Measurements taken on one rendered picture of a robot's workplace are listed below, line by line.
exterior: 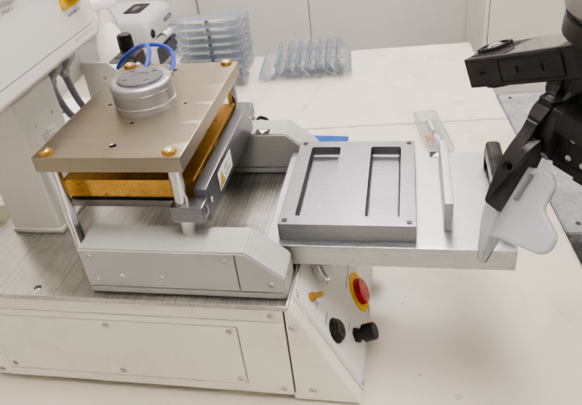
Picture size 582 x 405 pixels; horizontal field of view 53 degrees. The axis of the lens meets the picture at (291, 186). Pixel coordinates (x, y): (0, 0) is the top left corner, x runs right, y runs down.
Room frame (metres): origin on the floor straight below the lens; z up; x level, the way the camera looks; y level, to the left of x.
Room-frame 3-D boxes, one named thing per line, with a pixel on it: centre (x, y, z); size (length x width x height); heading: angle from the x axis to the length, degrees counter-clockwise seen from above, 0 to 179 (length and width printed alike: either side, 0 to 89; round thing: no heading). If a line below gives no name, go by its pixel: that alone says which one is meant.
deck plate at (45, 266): (0.71, 0.21, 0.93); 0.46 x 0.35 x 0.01; 77
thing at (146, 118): (0.73, 0.20, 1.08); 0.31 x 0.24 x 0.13; 167
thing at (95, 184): (0.71, 0.17, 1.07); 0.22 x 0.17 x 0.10; 167
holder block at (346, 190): (0.64, -0.08, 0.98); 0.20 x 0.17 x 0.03; 167
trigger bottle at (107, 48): (1.55, 0.43, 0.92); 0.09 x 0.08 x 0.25; 126
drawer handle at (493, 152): (0.60, -0.26, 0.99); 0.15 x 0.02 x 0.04; 167
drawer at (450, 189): (0.63, -0.13, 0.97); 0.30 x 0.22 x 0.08; 77
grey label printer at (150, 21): (1.71, 0.42, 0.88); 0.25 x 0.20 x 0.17; 76
